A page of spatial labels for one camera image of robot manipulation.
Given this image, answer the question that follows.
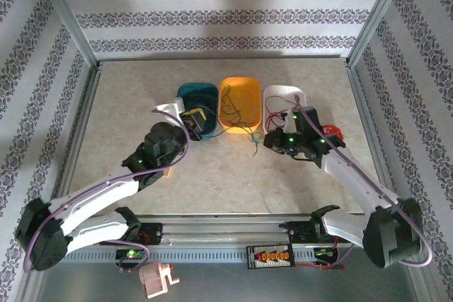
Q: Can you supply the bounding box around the red cable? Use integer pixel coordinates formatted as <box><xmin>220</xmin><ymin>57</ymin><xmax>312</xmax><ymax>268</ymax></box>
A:
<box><xmin>265</xmin><ymin>95</ymin><xmax>295</xmax><ymax>134</ymax></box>

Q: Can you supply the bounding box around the green cable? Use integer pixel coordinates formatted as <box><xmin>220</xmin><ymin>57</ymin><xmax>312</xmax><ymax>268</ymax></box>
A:
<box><xmin>212</xmin><ymin>84</ymin><xmax>265</xmax><ymax>137</ymax></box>
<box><xmin>246</xmin><ymin>131</ymin><xmax>265</xmax><ymax>158</ymax></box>

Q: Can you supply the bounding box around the red round lid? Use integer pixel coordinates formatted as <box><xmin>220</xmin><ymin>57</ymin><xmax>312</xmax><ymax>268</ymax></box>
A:
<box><xmin>322</xmin><ymin>124</ymin><xmax>345</xmax><ymax>141</ymax></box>

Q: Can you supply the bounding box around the teal plastic bin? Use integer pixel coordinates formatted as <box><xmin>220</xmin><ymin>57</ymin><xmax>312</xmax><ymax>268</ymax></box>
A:
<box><xmin>176</xmin><ymin>82</ymin><xmax>219</xmax><ymax>140</ymax></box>

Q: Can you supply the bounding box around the white plastic bin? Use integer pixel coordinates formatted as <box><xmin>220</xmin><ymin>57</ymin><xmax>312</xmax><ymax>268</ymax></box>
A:
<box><xmin>262</xmin><ymin>84</ymin><xmax>307</xmax><ymax>140</ymax></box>

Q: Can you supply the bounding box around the orange plastic bin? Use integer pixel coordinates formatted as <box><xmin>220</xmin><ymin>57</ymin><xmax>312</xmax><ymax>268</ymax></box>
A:
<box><xmin>217</xmin><ymin>76</ymin><xmax>263</xmax><ymax>135</ymax></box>

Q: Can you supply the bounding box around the black power distribution board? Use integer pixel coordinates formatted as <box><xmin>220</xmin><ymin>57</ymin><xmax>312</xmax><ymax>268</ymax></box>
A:
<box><xmin>246</xmin><ymin>244</ymin><xmax>295</xmax><ymax>269</ymax></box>

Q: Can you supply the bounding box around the small board with LED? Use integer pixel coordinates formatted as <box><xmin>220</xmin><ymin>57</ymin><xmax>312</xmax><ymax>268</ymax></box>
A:
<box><xmin>313</xmin><ymin>248</ymin><xmax>340</xmax><ymax>260</ymax></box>
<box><xmin>115</xmin><ymin>248</ymin><xmax>147</xmax><ymax>261</ymax></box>

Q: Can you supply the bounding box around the red power lead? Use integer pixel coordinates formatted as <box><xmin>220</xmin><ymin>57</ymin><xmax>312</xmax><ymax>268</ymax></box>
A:
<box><xmin>294</xmin><ymin>260</ymin><xmax>347</xmax><ymax>271</ymax></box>

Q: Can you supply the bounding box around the pink clamp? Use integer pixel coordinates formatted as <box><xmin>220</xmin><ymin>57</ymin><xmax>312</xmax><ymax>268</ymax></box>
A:
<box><xmin>138</xmin><ymin>261</ymin><xmax>180</xmax><ymax>299</ymax></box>

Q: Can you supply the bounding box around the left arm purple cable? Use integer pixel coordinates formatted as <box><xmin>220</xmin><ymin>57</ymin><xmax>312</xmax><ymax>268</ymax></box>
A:
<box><xmin>23</xmin><ymin>109</ymin><xmax>192</xmax><ymax>274</ymax></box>

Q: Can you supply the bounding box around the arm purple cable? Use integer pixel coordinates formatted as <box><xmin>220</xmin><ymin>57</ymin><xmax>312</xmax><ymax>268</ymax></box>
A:
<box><xmin>293</xmin><ymin>93</ymin><xmax>433</xmax><ymax>268</ymax></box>
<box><xmin>23</xmin><ymin>109</ymin><xmax>192</xmax><ymax>274</ymax></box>

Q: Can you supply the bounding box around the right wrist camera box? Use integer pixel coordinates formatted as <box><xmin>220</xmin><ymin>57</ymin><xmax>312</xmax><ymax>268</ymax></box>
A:
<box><xmin>282</xmin><ymin>109</ymin><xmax>301</xmax><ymax>133</ymax></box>

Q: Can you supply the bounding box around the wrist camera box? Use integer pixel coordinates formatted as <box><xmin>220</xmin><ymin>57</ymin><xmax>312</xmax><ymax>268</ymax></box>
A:
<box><xmin>282</xmin><ymin>109</ymin><xmax>301</xmax><ymax>133</ymax></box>
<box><xmin>155</xmin><ymin>98</ymin><xmax>187</xmax><ymax>128</ymax></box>

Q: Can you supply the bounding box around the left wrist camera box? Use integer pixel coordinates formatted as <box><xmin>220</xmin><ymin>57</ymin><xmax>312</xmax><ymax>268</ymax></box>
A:
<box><xmin>155</xmin><ymin>98</ymin><xmax>187</xmax><ymax>128</ymax></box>

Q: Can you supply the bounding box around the aluminium frame rail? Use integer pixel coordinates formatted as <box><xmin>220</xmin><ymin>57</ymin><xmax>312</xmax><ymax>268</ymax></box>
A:
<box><xmin>33</xmin><ymin>212</ymin><xmax>369</xmax><ymax>246</ymax></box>
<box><xmin>345</xmin><ymin>63</ymin><xmax>404</xmax><ymax>204</ymax></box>
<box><xmin>49</xmin><ymin>63</ymin><xmax>103</xmax><ymax>211</ymax></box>
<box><xmin>97</xmin><ymin>54</ymin><xmax>350</xmax><ymax>64</ymax></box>

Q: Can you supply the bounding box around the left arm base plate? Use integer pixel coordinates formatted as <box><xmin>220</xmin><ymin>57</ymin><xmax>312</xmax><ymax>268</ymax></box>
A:
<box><xmin>120</xmin><ymin>222</ymin><xmax>164</xmax><ymax>246</ymax></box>

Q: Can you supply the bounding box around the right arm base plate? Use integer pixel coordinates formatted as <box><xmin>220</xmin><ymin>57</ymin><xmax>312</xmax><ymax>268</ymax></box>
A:
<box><xmin>288</xmin><ymin>221</ymin><xmax>353</xmax><ymax>245</ymax></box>

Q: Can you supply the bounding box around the grey slotted cable duct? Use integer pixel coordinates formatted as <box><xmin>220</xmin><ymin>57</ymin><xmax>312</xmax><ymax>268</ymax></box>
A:
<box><xmin>63</xmin><ymin>247</ymin><xmax>319</xmax><ymax>263</ymax></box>

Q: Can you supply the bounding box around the aluminium frame post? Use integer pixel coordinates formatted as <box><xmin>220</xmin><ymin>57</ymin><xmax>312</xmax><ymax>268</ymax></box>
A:
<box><xmin>345</xmin><ymin>0</ymin><xmax>415</xmax><ymax>68</ymax></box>
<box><xmin>30</xmin><ymin>0</ymin><xmax>102</xmax><ymax>69</ymax></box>

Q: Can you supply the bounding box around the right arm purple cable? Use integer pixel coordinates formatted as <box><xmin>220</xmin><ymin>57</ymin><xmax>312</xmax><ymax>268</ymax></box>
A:
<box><xmin>293</xmin><ymin>93</ymin><xmax>433</xmax><ymax>268</ymax></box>

